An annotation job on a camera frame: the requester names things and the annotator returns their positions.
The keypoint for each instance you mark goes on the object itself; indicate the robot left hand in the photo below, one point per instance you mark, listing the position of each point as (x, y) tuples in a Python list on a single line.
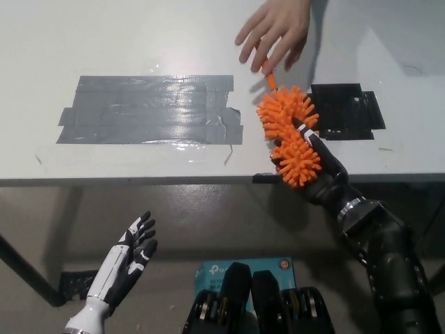
[(118, 264)]

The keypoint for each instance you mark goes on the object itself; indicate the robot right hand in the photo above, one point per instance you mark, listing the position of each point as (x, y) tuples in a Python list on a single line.
[(330, 181)]

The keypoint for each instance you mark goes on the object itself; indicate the person's bare hand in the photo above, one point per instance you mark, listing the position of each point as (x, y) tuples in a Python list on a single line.
[(278, 24)]

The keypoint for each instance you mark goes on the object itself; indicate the orange microfiber duster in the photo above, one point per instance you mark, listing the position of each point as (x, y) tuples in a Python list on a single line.
[(295, 153)]

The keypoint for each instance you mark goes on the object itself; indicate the black floor tape patch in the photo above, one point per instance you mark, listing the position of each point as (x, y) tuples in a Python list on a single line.
[(78, 283)]

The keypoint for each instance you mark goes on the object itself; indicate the small black tape strip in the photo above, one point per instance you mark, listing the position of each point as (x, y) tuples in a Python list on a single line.
[(264, 178)]

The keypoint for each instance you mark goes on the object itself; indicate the black table leg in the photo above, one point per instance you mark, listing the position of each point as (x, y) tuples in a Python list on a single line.
[(31, 275)]

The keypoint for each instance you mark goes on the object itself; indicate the teal router box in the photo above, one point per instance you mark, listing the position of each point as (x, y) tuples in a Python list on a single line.
[(213, 271)]

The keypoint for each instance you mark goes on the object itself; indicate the grey duct tape patch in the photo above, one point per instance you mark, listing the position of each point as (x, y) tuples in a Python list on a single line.
[(149, 109)]

